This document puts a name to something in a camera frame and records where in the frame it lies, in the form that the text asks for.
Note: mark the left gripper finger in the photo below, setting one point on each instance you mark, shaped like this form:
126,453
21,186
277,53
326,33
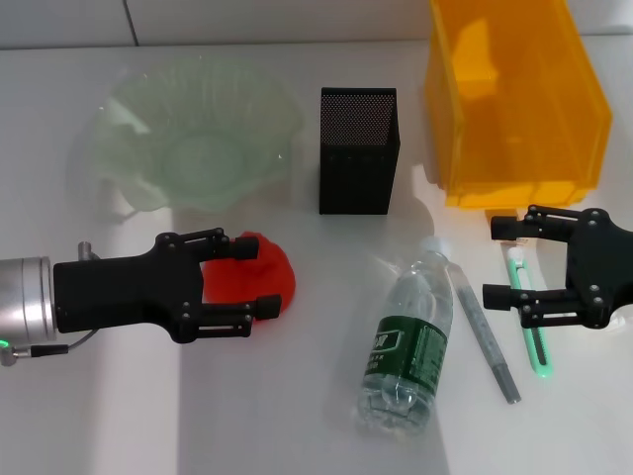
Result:
268,307

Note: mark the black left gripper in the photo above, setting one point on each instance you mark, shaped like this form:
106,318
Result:
109,292

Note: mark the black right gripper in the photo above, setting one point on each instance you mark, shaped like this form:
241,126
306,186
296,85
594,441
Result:
601,267

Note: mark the red knitted orange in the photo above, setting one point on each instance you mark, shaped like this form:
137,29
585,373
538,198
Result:
269,284

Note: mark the clear green-label water bottle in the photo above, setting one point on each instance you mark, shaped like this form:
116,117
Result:
410,341

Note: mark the grey pen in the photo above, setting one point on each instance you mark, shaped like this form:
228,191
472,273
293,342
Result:
482,326

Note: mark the green utility knife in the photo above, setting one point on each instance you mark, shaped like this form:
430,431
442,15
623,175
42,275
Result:
540,356

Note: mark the green glass fruit plate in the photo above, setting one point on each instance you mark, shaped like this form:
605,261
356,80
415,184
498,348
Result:
198,148

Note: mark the black mesh pen holder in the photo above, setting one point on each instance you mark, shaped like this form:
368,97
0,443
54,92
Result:
356,173

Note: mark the yellow plastic bin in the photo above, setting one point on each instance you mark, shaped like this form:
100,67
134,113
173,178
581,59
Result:
519,123

